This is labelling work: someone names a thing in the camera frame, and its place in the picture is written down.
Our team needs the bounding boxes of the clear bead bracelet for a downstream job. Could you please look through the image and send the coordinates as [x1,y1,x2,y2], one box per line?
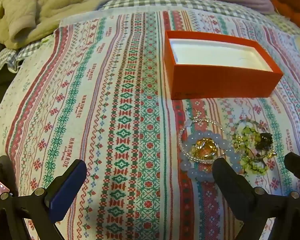
[233,118,264,132]
[179,118,228,164]

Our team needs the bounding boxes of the pale blue bead bracelet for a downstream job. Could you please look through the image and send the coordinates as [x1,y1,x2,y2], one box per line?
[179,129,241,183]

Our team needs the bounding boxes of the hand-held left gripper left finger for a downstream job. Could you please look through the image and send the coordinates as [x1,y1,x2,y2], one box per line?
[0,159,88,240]

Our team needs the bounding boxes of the patterned woven cloth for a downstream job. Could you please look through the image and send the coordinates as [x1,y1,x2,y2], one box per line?
[0,10,300,240]

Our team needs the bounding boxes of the dark stone pendant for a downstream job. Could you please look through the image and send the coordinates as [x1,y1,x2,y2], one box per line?
[261,133,274,147]

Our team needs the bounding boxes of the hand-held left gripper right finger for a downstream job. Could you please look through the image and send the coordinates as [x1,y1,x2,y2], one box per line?
[212,157,300,240]

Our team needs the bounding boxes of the silver hoop earring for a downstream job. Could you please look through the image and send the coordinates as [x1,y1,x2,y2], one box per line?
[185,107,201,121]

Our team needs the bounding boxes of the grey checkered bed sheet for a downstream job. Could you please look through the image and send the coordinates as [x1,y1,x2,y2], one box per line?
[0,0,300,73]

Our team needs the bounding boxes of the beige quilted blanket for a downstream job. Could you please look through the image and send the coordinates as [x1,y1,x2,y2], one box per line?
[0,0,120,50]

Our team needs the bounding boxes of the orange cardboard box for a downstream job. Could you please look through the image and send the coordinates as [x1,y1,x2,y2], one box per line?
[164,30,283,100]

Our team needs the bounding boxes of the orange plush toy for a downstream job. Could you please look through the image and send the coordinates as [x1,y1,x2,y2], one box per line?
[271,0,300,34]

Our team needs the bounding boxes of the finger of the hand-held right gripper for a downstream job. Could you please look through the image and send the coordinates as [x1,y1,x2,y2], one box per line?
[284,152,300,180]

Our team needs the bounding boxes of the green bead bracelet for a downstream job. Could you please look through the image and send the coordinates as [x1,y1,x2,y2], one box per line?
[232,126,268,176]

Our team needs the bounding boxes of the gold amber ring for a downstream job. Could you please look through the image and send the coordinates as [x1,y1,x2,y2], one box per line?
[194,137,218,159]

